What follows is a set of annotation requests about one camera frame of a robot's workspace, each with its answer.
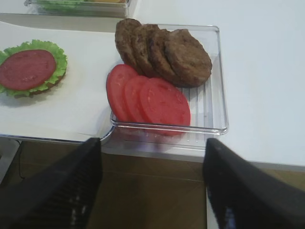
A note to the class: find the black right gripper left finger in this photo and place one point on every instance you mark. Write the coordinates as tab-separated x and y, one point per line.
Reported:
60	197

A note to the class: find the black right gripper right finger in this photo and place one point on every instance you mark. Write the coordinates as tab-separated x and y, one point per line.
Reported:
244	197

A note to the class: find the red tomato slice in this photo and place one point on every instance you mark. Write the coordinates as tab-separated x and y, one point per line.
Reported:
27	69
116	81
162	103
132	99

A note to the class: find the clear box lettuce and cheese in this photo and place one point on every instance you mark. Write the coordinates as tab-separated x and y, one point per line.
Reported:
90	8

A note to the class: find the white parchment paper sheet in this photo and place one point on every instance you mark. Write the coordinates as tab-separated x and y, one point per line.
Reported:
78	95

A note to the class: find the red tomato slice front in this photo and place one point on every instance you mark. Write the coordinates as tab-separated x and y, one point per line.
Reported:
162	103

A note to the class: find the clear box patties and tomatoes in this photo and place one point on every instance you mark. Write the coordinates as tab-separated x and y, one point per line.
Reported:
207	107

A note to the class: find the green lettuce leaf on tray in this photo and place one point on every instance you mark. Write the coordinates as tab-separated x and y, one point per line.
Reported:
54	49

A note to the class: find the brown patty rightmost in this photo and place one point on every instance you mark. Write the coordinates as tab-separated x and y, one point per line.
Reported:
187	57

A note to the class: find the brown patty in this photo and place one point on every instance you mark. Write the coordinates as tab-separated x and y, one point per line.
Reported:
187	57
123	42
158	58
140	44

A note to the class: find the brown patty leftmost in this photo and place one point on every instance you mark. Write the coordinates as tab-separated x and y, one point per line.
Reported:
123	42

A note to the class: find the silver metal baking tray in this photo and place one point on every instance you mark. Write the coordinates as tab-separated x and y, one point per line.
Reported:
71	26

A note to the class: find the green lettuce in box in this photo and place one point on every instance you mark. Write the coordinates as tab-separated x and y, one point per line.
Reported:
63	5

